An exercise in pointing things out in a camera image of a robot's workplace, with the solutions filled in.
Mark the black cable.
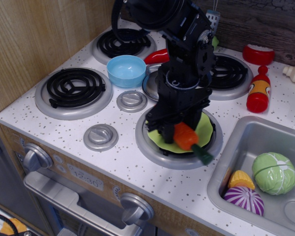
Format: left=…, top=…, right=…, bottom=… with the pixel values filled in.
left=0, top=211, right=28, bottom=234

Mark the stove burner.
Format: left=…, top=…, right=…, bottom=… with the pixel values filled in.
left=35, top=67, right=113, bottom=120
left=199, top=53, right=253, bottom=101
left=135, top=110, right=223, bottom=170
left=91, top=30, right=156, bottom=65

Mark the purple onion toy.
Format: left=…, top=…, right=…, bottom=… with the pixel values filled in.
left=224, top=186, right=265, bottom=216

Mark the light blue bowl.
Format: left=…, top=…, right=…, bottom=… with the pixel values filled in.
left=106, top=55, right=146, bottom=88

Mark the silver oven door handle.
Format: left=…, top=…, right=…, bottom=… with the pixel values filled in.
left=24, top=172, right=143, bottom=236

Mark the light green plate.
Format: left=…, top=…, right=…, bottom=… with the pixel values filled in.
left=147, top=113, right=213, bottom=153

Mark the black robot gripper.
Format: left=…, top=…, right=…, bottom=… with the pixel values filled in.
left=146, top=62, right=212, bottom=144

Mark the red cheese wheel toy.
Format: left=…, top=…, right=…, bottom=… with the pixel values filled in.
left=242, top=44, right=275, bottom=65

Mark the red ketchup bottle toy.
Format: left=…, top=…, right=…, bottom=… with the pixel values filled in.
left=246, top=65, right=271, bottom=113

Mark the oven dial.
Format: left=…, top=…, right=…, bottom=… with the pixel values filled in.
left=23, top=143, right=53, bottom=172
left=120, top=193, right=154, bottom=225

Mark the yellow object bottom left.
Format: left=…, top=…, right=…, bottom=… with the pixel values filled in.
left=0, top=218, right=28, bottom=235

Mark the front right stove burner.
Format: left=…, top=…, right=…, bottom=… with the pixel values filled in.
left=135, top=110, right=223, bottom=170

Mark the green cabbage toy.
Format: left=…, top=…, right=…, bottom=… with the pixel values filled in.
left=252, top=152, right=295, bottom=195

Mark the back right stove burner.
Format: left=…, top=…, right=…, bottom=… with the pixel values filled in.
left=199, top=53, right=253, bottom=101

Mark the silver pot lid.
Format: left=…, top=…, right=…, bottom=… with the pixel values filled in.
left=142, top=71, right=159, bottom=101

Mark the left oven dial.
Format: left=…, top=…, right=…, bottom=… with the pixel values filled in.
left=23, top=143, right=53, bottom=172

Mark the green broccoli toy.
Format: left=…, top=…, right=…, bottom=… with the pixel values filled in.
left=212, top=36, right=219, bottom=50

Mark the red toy chili pepper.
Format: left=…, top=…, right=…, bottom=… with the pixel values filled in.
left=144, top=49, right=170, bottom=64

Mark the yellow corn toy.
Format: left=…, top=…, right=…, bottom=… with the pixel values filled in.
left=228, top=170, right=255, bottom=190

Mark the back left stove burner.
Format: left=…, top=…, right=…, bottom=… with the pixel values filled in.
left=91, top=30, right=156, bottom=65

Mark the silver sink basin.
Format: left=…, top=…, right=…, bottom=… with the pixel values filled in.
left=207, top=117, right=295, bottom=236

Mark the orange toy carrot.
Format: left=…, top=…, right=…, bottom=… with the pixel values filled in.
left=173, top=122, right=213, bottom=165

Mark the right oven dial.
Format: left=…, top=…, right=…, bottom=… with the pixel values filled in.
left=120, top=193, right=154, bottom=225

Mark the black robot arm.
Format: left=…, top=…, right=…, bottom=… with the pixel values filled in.
left=111, top=0, right=216, bottom=144

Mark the front left stove burner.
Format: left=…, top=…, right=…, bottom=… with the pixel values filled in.
left=35, top=67, right=113, bottom=120

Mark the grey stovetop knob lower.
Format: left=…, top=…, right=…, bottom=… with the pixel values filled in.
left=83, top=124, right=118, bottom=152

